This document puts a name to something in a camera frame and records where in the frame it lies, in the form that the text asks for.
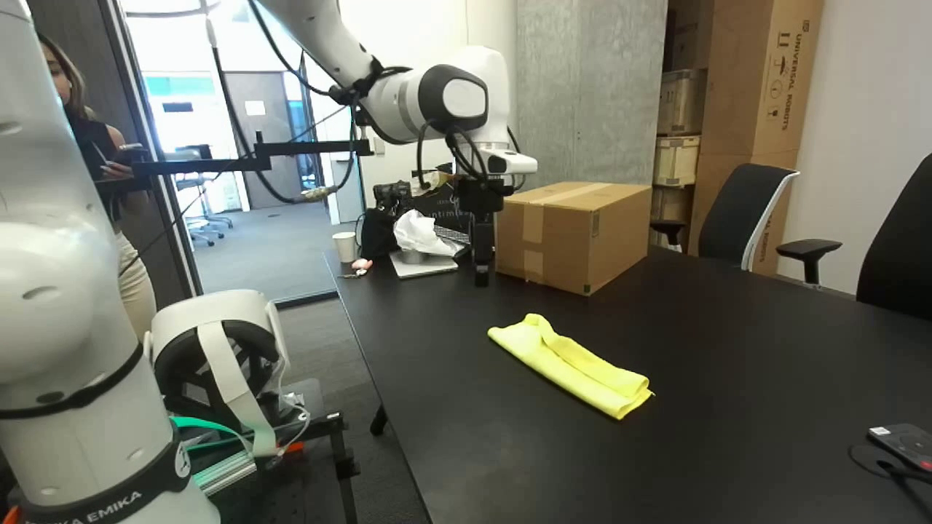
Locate stacked small cardboard boxes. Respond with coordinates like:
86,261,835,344
653,71,701,221

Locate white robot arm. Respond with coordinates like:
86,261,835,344
0,0,531,524

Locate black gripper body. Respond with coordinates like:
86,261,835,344
455,178,509,261

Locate person in background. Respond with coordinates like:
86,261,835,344
40,36,158,334

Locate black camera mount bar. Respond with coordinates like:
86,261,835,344
137,139,369,178

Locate yellow towel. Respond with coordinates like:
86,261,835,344
487,315,653,419

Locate black office chair near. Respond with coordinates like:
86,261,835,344
855,154,932,320

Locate brown cardboard box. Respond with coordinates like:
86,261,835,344
494,181,653,296

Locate black office chair white frame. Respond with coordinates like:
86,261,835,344
697,164,794,270

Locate white VR headset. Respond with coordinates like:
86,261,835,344
145,288,290,458

